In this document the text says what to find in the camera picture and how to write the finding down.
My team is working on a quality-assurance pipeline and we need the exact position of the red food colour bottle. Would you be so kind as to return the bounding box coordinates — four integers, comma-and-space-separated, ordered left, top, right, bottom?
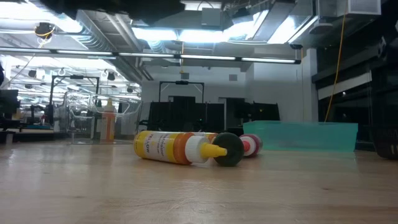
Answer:
239, 133, 264, 158

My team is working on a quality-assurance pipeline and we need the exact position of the orange food colour bottle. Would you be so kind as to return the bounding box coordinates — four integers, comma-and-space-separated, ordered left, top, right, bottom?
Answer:
99, 97, 117, 141

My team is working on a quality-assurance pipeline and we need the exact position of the row of black cabinets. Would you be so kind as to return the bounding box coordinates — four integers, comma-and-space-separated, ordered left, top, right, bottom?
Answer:
147, 95, 280, 131

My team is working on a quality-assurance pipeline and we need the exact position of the long ceiling light bar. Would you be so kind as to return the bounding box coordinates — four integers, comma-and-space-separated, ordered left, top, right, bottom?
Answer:
0, 46, 302, 65

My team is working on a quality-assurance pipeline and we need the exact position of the teal plastic tray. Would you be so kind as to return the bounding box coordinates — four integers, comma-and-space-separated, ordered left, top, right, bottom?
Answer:
243, 120, 359, 153

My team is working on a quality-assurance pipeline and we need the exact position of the clear plastic container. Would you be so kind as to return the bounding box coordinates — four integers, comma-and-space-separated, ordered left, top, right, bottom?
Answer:
49, 90, 144, 146

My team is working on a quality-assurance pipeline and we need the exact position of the white ceiling air unit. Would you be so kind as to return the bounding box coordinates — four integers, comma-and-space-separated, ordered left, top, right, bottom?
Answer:
317, 0, 382, 16

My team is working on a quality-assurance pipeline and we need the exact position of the black mesh basket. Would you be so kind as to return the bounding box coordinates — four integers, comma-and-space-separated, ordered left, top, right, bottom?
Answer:
374, 124, 398, 161

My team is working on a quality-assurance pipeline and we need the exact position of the black metal gantry frame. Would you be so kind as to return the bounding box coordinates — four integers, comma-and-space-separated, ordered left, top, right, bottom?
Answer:
159, 80, 205, 103
49, 74, 100, 106

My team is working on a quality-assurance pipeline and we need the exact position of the yellow hanging cable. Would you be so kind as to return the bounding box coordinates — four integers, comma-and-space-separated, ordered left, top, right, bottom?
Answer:
325, 14, 346, 123

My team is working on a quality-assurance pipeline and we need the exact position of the black ceiling cable reel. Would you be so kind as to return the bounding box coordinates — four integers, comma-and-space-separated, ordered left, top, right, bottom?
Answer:
34, 21, 57, 40

